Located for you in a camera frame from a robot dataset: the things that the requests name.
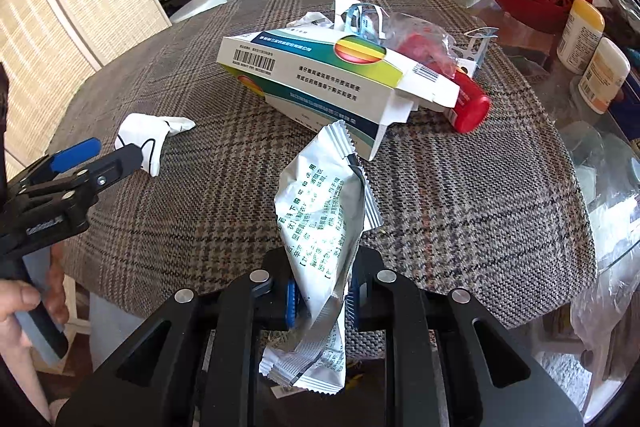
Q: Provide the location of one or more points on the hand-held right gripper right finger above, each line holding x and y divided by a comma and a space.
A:
352, 307

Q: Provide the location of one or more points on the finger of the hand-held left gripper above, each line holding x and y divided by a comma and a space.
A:
117, 164
75, 154

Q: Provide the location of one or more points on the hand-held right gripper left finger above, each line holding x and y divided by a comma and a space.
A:
290, 304

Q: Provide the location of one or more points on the white tissue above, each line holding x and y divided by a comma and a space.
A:
145, 129

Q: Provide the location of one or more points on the silver white foil packet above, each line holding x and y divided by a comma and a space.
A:
320, 217

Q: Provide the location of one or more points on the white blue medicine box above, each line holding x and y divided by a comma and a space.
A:
330, 124

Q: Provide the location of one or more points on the white green medicine box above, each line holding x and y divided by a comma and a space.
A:
320, 67

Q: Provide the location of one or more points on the red bottle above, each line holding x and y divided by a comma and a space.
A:
470, 104

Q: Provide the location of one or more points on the clear plastic bag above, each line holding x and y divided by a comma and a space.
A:
400, 24

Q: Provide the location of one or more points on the person's left hand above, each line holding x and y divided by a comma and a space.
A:
20, 302

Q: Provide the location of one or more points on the grey plaid cloth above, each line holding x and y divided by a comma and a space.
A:
200, 82

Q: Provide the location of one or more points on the beige woven folding screen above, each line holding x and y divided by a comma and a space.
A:
75, 17

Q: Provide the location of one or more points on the white plastic container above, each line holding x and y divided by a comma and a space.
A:
200, 4

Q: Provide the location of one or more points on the white crumpled paper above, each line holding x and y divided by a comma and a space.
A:
315, 19

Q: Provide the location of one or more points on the large translucent plastic bag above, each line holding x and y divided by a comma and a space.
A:
600, 307

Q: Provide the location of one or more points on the light blue paper wrapper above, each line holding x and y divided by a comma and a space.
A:
362, 19

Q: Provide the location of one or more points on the white yellow bottle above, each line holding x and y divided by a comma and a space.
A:
602, 77
580, 37

